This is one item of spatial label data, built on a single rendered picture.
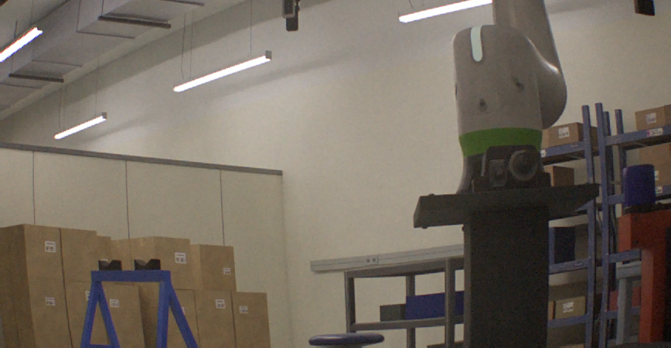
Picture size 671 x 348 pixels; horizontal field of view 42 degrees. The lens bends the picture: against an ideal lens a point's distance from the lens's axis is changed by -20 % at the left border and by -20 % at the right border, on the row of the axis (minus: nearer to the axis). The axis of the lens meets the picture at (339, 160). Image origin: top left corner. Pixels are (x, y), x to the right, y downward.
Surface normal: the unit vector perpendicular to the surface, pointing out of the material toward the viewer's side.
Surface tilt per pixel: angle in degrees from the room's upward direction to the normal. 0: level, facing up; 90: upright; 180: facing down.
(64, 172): 90
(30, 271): 90
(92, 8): 90
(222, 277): 90
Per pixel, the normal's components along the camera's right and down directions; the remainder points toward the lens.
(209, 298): 0.71, -0.14
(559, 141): -0.70, -0.07
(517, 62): 0.36, -0.15
